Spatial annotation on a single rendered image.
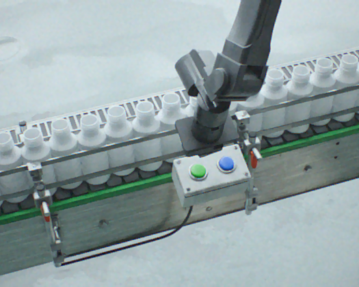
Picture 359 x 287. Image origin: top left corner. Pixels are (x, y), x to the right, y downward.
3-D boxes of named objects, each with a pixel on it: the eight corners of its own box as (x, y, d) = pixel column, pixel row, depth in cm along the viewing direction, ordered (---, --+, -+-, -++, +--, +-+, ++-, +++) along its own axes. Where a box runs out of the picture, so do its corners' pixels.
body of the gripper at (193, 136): (173, 125, 138) (176, 104, 131) (225, 113, 140) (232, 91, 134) (184, 156, 135) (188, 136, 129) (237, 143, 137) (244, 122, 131)
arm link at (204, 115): (206, 114, 124) (237, 104, 126) (189, 81, 127) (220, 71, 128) (202, 134, 130) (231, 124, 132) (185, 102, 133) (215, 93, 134)
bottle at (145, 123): (157, 152, 171) (154, 94, 160) (166, 169, 167) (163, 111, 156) (132, 158, 170) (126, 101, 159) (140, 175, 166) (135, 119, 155)
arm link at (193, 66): (227, 80, 119) (265, 81, 125) (197, 24, 124) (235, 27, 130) (187, 124, 127) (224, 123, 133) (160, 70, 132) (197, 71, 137)
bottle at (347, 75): (325, 118, 178) (331, 62, 167) (334, 104, 182) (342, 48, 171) (349, 126, 176) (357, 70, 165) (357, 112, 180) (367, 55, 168)
